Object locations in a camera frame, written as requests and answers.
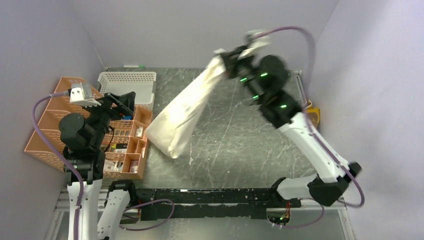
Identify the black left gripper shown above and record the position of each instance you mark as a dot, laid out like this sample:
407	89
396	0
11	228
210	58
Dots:
125	104

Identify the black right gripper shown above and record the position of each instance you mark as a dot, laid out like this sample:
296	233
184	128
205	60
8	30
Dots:
232	61

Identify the white terry towel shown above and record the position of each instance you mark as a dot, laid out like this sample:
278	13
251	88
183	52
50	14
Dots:
172	129

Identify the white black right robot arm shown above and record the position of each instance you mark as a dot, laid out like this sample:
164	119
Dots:
265	82

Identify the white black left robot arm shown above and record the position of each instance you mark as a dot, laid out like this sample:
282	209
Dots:
84	169

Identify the white perforated plastic basket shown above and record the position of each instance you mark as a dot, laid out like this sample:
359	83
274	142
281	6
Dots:
143	83

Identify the white green marker pen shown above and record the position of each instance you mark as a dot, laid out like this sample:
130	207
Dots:
138	66

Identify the orange mesh file rack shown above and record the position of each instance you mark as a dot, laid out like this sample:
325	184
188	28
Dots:
45	143

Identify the orange compartment organiser tray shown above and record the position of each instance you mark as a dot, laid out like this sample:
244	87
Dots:
128	146

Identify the yellow grey patterned towel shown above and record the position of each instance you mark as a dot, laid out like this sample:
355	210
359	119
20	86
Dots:
313	114

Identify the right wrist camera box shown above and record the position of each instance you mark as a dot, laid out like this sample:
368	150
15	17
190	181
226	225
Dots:
256	39

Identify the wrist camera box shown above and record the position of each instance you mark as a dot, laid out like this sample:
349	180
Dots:
256	39
81	94

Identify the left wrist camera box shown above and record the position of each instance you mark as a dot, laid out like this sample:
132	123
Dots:
81	94

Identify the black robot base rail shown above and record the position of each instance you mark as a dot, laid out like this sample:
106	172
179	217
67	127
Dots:
178	203

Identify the aluminium frame rail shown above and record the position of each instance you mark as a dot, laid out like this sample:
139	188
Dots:
281	216

